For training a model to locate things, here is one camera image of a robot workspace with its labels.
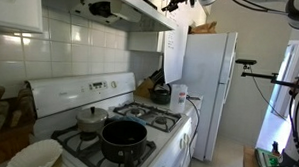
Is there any black stereo camera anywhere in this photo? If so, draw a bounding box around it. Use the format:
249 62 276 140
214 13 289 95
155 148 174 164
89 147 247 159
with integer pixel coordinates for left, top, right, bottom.
234 57 258 67

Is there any translucent plastic measuring jug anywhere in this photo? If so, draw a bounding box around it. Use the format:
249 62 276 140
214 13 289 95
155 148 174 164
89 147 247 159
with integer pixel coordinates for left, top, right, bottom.
168 83 190 115

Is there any white paper sheet with writing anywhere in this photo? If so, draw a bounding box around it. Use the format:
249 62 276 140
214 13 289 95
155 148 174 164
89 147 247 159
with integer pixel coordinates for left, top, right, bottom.
162 3 193 85

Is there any small wooden knife block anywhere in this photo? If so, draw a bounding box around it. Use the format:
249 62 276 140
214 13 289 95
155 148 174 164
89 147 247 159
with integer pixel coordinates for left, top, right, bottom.
133 67 166 99

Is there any small white wall cabinet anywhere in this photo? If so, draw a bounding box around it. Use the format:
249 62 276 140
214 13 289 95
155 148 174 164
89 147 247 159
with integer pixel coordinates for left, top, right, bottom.
127 30 166 54

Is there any large wooden knife block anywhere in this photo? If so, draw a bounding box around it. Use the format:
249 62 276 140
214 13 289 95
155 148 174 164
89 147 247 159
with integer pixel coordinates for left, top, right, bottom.
0 84 37 167

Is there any black saucepan with handle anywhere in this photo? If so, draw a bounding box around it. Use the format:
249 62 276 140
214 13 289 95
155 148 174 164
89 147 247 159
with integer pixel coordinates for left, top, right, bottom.
99 119 149 167

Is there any robot mounting platform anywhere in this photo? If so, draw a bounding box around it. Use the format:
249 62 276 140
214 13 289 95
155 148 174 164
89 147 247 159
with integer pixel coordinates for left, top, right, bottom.
253 140 286 167

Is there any white drawer base cabinet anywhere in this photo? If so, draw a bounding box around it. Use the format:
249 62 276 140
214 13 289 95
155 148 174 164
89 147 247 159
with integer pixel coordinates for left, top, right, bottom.
185 96 204 159

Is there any white refrigerator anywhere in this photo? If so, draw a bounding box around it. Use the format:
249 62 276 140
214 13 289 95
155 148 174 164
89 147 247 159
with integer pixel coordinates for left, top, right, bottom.
173 29 239 163

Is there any small steel pot with lid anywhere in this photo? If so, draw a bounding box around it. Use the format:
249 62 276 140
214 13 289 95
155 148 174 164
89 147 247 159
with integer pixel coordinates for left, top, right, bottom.
75 105 110 135

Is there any black burner grate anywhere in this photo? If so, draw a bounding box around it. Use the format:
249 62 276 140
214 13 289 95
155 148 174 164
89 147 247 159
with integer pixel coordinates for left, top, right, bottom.
50 123 158 167
112 100 184 134

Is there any white gas range stove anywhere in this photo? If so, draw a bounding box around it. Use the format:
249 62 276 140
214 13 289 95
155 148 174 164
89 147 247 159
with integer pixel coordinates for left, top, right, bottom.
21 67 196 167

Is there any dark green kettle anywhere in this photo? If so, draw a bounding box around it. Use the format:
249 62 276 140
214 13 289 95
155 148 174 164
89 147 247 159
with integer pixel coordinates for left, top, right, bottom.
147 81 173 106

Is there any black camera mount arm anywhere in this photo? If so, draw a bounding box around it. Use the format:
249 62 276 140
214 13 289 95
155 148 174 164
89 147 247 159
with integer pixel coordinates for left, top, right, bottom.
240 65 299 91

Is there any blue cloth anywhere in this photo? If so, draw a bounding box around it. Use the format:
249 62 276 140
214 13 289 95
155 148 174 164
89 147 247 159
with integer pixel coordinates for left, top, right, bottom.
109 114 147 127

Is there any white upper wall cabinet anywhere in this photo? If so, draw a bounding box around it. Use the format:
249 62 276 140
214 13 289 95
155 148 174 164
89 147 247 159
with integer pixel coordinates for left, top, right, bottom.
0 0 45 34

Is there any white range hood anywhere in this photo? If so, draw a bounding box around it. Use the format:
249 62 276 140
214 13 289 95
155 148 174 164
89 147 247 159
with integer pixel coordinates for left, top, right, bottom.
39 0 178 34

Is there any stack of white coffee filters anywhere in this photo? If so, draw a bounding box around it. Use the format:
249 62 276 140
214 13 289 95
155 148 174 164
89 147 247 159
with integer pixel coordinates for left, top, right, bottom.
5 137 65 167

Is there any black power cable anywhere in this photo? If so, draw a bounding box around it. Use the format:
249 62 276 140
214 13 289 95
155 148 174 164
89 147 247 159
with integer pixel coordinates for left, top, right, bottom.
183 95 202 167

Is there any brown paper bag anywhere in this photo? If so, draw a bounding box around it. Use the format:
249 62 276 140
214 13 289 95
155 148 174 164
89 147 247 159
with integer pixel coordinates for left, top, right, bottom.
188 20 218 36

